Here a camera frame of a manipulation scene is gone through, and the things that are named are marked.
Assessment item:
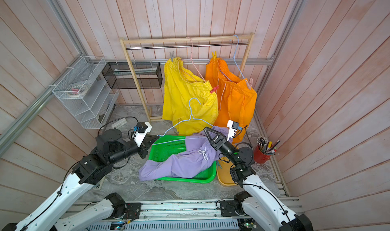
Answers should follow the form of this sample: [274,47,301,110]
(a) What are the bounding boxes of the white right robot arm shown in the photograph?
[204,127,313,231]

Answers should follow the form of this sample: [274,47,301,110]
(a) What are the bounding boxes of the red pen cup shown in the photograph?
[254,136,281,164]

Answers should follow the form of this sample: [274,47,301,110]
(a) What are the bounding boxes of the small white device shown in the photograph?
[111,118,127,129]

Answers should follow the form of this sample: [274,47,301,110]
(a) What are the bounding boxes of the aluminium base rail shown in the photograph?
[51,197,308,231]

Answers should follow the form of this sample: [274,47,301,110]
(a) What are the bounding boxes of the black mesh wall basket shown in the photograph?
[102,61,163,89]

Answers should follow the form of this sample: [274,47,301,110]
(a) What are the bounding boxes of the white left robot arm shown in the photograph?
[3,122,159,231]

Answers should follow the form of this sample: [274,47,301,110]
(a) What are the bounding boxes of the purple shorts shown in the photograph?
[139,131,221,181]

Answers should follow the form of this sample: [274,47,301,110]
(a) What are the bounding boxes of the red clothespin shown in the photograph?
[210,86,219,94]

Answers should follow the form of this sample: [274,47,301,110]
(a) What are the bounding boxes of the white wire mesh shelf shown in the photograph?
[52,56,119,129]

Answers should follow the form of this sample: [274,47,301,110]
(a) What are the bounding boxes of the wooden clothes rack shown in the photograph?
[119,33,255,122]

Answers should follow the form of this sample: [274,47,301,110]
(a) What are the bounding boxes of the teal clothespin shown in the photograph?
[216,161,222,169]

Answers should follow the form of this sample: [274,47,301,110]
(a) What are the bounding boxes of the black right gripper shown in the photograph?
[207,129,241,169]

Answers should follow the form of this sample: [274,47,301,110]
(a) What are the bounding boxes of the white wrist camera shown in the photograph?
[131,122,152,147]
[227,120,242,141]

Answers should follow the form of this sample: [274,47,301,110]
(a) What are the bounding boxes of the orange shorts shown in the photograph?
[206,57,257,128]

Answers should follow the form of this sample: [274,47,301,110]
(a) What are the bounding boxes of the tape roll on shelf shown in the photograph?
[66,84,85,98]

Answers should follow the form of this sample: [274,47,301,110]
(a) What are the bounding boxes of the green plastic basket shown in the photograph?
[148,135,217,184]

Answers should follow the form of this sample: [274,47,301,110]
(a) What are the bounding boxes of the pink wire hanger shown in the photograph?
[186,36,206,82]

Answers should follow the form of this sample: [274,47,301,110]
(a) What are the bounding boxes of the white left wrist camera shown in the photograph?
[131,122,152,147]

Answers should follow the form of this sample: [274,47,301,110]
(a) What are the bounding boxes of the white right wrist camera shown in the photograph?
[227,120,242,141]

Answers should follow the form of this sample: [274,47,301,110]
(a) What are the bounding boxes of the yellow plastic tray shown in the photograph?
[216,157,236,186]

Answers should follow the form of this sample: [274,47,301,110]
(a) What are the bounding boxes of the light blue wire hanger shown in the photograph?
[157,97,213,138]

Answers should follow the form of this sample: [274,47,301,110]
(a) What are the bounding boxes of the yellow shorts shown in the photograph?
[162,57,218,136]

